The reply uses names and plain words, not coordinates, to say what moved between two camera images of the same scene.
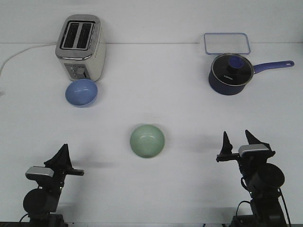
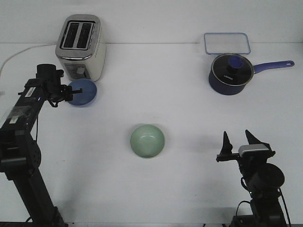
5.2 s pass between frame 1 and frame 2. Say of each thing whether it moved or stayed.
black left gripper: moved
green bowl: stayed
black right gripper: stayed
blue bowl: stayed
